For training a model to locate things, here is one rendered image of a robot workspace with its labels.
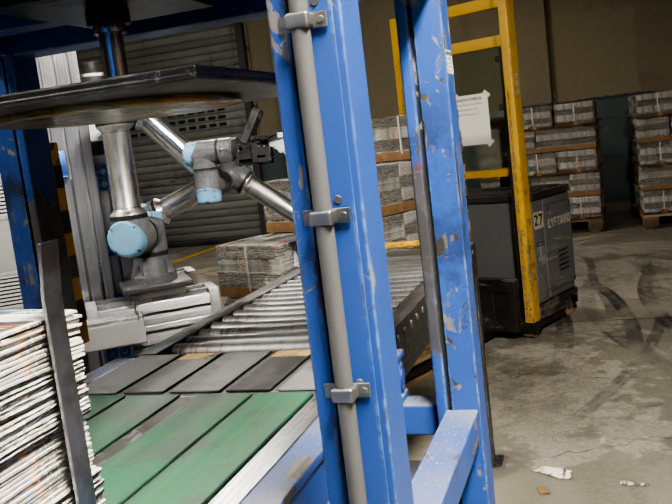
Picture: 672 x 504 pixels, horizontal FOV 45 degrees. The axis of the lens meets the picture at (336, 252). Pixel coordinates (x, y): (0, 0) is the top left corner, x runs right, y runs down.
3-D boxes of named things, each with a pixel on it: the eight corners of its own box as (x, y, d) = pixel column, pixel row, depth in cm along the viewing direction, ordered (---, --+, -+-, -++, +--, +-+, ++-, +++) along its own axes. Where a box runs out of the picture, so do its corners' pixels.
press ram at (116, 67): (113, 99, 133) (100, 15, 132) (149, 94, 131) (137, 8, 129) (89, 99, 127) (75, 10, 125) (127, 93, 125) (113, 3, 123)
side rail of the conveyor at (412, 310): (464, 275, 289) (460, 242, 288) (479, 274, 288) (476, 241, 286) (361, 404, 164) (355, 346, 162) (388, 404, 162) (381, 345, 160)
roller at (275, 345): (178, 362, 187) (175, 341, 186) (376, 355, 172) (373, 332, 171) (167, 368, 182) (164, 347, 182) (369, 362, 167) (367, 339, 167)
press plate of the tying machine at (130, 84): (79, 131, 164) (76, 116, 164) (338, 95, 147) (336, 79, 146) (-159, 142, 112) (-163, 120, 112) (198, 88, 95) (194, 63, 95)
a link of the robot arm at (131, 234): (161, 251, 264) (136, 80, 256) (145, 258, 249) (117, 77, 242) (126, 254, 265) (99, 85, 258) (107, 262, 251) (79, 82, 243)
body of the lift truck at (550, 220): (438, 326, 505) (424, 197, 494) (482, 305, 545) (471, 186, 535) (542, 333, 459) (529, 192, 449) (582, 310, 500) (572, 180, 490)
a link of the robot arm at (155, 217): (173, 246, 276) (167, 207, 274) (160, 252, 262) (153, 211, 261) (139, 250, 277) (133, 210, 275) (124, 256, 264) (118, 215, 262)
